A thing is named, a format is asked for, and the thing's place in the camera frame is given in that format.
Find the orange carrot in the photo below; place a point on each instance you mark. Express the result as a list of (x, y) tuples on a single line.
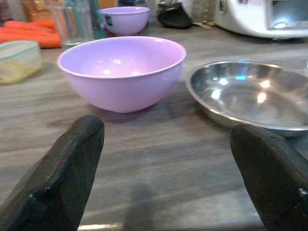
[(29, 39), (45, 23), (26, 26)]

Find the clear drinking glass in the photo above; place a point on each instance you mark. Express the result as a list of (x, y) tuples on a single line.
[(77, 21)]

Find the large purple plastic bowl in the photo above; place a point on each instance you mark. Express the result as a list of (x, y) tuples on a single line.
[(120, 79)]

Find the stainless steel plate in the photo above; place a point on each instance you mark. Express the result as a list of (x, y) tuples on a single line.
[(252, 96)]

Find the small purple plastic bowl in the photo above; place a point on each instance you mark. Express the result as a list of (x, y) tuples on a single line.
[(127, 20)]

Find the black cloth object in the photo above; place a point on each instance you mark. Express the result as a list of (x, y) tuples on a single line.
[(174, 15)]

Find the white rice cooker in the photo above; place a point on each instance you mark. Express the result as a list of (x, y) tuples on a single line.
[(262, 16)]

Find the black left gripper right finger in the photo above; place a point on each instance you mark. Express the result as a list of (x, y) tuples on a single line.
[(272, 173)]

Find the teal glass bottle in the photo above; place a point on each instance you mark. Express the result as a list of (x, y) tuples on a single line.
[(97, 20)]

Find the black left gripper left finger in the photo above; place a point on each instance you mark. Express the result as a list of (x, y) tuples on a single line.
[(60, 173)]

